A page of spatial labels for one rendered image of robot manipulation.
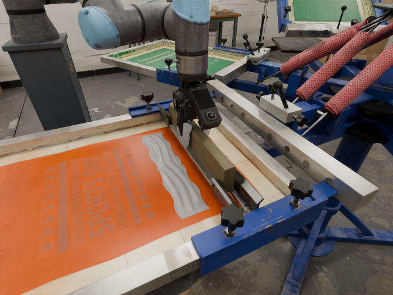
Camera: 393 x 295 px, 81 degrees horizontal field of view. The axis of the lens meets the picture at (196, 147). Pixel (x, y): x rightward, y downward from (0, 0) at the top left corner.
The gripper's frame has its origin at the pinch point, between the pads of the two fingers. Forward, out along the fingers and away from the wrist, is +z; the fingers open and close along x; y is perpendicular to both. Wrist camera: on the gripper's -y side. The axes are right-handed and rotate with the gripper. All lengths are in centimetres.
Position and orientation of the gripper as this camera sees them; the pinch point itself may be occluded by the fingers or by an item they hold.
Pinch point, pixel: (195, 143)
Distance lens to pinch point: 65.0
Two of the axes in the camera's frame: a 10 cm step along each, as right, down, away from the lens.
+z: 0.0, 8.0, 6.0
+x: -9.1, 2.5, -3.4
